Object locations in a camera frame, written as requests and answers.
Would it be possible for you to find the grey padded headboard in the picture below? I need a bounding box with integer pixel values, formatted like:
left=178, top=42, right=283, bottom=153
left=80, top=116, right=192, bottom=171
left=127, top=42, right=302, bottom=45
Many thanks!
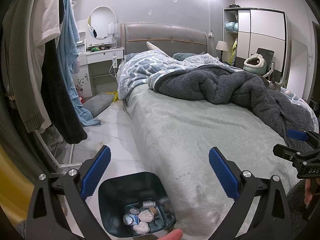
left=121, top=23, right=209, bottom=58

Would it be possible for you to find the glass shade table lamp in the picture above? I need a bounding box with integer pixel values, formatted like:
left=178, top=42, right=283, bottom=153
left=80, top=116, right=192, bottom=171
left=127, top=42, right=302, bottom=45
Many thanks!
left=107, top=22, right=118, bottom=49

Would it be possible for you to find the white and grey wardrobe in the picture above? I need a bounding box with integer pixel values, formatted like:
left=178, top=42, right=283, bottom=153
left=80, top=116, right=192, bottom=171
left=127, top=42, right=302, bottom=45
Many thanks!
left=223, top=7, right=292, bottom=85

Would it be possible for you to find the dark grey fleece blanket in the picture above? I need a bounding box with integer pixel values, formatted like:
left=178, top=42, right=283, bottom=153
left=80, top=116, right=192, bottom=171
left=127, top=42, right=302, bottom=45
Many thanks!
left=149, top=64, right=316, bottom=147

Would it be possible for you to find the grey cat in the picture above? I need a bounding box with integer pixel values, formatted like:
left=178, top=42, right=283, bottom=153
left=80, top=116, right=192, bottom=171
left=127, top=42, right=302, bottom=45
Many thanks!
left=261, top=76, right=283, bottom=90

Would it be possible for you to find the white tissue wad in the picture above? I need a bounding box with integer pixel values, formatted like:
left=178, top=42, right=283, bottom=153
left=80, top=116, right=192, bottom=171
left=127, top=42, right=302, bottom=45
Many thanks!
left=138, top=210, right=154, bottom=223
left=132, top=222, right=151, bottom=235

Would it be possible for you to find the round mirror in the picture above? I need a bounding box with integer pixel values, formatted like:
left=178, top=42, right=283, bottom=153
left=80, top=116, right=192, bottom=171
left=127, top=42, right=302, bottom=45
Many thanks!
left=89, top=6, right=117, bottom=40

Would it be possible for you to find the yellow-green garment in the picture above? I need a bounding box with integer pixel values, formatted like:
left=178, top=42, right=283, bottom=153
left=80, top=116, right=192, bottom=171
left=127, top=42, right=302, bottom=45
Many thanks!
left=230, top=39, right=238, bottom=67

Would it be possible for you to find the light blue tissue packet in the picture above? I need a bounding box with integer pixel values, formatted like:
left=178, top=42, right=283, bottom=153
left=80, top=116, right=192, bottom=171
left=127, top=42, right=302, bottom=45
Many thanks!
left=122, top=212, right=140, bottom=226

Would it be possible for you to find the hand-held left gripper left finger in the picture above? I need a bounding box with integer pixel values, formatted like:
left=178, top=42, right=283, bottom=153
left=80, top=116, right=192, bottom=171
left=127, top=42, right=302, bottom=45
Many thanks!
left=26, top=145, right=112, bottom=240

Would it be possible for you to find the pale pillow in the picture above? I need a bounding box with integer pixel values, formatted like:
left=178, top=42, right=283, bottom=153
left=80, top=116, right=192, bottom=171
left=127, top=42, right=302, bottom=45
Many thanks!
left=146, top=42, right=165, bottom=53

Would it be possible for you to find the light blue robe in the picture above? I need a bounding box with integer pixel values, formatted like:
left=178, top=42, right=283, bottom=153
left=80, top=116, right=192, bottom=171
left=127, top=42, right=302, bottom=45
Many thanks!
left=57, top=0, right=102, bottom=127

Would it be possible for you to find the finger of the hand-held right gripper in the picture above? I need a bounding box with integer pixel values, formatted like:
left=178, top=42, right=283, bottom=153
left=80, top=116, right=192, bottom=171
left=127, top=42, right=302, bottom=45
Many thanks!
left=287, top=129, right=320, bottom=150
left=272, top=143, right=320, bottom=171

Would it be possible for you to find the dark teal pillow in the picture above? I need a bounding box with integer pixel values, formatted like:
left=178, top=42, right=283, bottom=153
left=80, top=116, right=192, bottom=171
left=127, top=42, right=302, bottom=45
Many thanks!
left=172, top=52, right=198, bottom=61

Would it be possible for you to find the black fleece robe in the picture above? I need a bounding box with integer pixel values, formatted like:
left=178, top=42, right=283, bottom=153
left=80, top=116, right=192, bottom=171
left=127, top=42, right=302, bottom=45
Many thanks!
left=40, top=36, right=88, bottom=145

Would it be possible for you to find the pale green cat bed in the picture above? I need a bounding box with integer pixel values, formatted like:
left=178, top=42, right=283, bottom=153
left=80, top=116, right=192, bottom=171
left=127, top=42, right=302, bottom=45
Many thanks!
left=243, top=54, right=266, bottom=74

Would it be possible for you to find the grey knit cardigan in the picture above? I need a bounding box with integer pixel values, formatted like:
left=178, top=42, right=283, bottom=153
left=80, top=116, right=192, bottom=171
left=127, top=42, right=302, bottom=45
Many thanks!
left=2, top=0, right=53, bottom=132

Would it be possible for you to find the bedside lamp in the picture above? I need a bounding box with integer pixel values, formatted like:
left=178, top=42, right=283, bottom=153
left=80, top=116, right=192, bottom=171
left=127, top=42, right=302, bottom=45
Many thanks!
left=215, top=41, right=228, bottom=60

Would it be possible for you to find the person's right hand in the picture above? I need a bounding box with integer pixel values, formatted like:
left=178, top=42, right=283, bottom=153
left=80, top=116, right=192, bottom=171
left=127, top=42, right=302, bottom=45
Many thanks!
left=304, top=179, right=313, bottom=206

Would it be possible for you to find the yellow panel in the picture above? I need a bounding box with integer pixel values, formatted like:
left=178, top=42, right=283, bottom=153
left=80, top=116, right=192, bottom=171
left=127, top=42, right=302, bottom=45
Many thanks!
left=0, top=144, right=34, bottom=222

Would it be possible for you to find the dark chair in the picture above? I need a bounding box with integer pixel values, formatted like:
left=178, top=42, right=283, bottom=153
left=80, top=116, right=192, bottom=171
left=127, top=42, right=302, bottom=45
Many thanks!
left=256, top=47, right=275, bottom=79

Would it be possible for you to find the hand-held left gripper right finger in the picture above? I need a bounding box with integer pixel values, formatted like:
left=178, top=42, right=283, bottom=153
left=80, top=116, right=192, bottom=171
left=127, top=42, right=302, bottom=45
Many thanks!
left=209, top=147, right=292, bottom=240

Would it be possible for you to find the blue patterned duvet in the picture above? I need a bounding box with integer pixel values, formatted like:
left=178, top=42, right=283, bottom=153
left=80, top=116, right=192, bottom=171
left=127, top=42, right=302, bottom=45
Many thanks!
left=117, top=50, right=318, bottom=118

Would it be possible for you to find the grey floor cushion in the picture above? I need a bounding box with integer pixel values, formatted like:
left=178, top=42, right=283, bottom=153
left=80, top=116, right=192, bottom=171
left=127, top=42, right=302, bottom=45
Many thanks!
left=82, top=92, right=113, bottom=118

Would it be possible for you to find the dark teal bin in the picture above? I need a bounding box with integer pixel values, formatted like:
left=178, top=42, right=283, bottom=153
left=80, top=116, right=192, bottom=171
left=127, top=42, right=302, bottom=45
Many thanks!
left=97, top=171, right=176, bottom=239

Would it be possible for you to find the white shirt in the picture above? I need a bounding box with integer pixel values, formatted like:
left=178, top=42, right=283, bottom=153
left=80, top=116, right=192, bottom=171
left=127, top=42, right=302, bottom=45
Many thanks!
left=32, top=0, right=63, bottom=47

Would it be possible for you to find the dark grey rug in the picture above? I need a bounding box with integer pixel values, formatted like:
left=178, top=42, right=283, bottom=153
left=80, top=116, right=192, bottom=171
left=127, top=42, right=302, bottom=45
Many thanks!
left=285, top=180, right=320, bottom=230

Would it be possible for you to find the white vanity desk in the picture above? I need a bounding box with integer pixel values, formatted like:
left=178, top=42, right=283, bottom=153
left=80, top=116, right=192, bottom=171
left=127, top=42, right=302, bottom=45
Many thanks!
left=74, top=31, right=125, bottom=97

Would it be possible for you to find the white clothes rack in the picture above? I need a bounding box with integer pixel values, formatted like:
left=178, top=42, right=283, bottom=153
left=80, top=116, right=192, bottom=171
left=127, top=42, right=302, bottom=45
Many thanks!
left=35, top=127, right=85, bottom=168

